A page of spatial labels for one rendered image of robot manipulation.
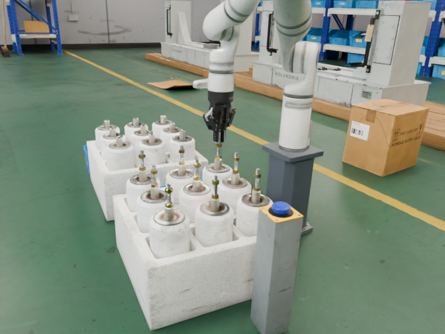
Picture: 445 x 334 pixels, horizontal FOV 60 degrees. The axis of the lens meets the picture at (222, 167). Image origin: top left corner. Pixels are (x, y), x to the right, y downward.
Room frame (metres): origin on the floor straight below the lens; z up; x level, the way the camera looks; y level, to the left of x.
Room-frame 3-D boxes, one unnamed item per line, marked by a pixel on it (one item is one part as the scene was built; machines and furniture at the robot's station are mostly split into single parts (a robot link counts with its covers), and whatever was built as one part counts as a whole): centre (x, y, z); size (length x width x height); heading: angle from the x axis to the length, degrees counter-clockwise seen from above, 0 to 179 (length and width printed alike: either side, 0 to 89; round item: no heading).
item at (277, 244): (0.73, -0.13, 0.16); 0.07 x 0.07 x 0.31; 27
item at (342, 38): (6.54, -1.93, 0.36); 0.50 x 0.38 x 0.21; 124
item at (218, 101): (1.12, 0.01, 0.46); 0.08 x 0.08 x 0.09
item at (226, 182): (1.01, -0.04, 0.25); 0.08 x 0.08 x 0.01
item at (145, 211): (0.91, 0.17, 0.16); 0.10 x 0.10 x 0.18
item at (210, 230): (0.85, 0.02, 0.16); 0.10 x 0.10 x 0.18
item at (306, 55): (1.20, -0.23, 0.54); 0.09 x 0.09 x 0.17; 72
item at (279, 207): (0.73, -0.13, 0.32); 0.04 x 0.04 x 0.02
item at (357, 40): (6.16, -2.15, 0.36); 0.50 x 0.38 x 0.21; 124
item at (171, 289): (0.96, 0.07, 0.09); 0.39 x 0.39 x 0.18; 27
